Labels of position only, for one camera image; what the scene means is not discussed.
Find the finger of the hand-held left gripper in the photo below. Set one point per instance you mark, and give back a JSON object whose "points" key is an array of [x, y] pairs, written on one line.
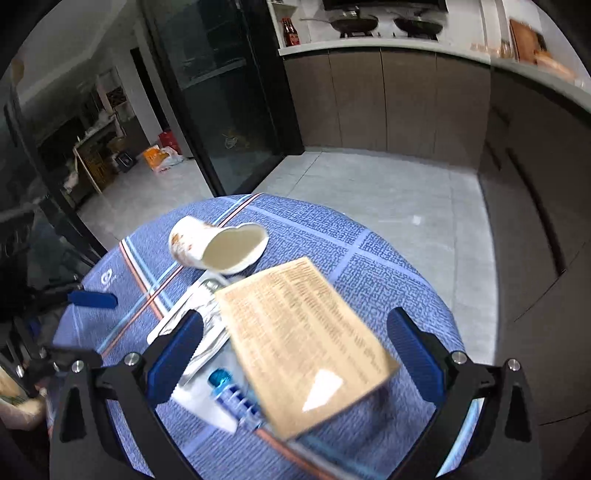
{"points": [[74, 360], [94, 299]]}

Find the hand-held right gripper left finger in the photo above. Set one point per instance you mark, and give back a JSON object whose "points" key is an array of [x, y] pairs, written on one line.
{"points": [[178, 355]]}

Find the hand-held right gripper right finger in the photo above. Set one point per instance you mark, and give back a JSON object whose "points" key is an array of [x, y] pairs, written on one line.
{"points": [[415, 355]]}

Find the silver foil wrapper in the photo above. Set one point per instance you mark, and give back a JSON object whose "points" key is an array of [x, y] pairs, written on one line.
{"points": [[210, 318]]}

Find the blue white crushed carton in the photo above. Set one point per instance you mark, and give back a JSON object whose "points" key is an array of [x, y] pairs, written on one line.
{"points": [[231, 397]]}

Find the printed paper cup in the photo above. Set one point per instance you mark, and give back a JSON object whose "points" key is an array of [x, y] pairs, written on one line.
{"points": [[189, 240]]}

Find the yellow green cardboard box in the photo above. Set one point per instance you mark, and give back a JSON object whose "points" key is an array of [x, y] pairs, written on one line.
{"points": [[300, 332]]}

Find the blue plaid tablecloth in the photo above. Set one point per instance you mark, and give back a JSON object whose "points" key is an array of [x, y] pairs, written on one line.
{"points": [[369, 277]]}

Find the small black crate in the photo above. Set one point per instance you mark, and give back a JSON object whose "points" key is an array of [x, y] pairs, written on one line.
{"points": [[124, 162]]}

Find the orange plastic bag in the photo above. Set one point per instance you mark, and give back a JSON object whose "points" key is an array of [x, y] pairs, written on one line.
{"points": [[157, 157]]}

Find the red box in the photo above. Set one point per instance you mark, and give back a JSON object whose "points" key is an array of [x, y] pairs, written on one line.
{"points": [[167, 141]]}

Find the black framed glass door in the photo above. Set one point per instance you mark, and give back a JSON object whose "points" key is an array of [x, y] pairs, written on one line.
{"points": [[221, 92]]}

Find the white kitchen countertop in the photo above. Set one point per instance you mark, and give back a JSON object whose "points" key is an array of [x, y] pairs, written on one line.
{"points": [[369, 44]]}

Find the black gas cooktop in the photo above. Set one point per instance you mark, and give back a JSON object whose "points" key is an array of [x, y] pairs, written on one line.
{"points": [[388, 34]]}

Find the red label sauce bottle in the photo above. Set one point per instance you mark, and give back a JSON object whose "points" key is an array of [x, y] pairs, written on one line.
{"points": [[290, 34]]}

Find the black wok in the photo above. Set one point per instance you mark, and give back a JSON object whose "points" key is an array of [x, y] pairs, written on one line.
{"points": [[418, 25], [353, 23]]}

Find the wooden cutting board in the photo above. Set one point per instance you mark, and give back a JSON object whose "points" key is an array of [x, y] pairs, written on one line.
{"points": [[524, 39]]}

